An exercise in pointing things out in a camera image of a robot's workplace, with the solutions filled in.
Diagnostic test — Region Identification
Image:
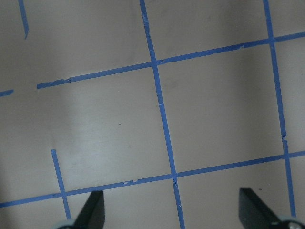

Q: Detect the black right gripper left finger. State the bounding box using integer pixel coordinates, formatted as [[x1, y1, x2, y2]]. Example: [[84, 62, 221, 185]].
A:
[[72, 190, 105, 229]]

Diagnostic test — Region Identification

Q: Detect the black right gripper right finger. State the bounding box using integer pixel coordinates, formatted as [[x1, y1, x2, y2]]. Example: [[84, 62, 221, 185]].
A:
[[239, 188, 286, 229]]

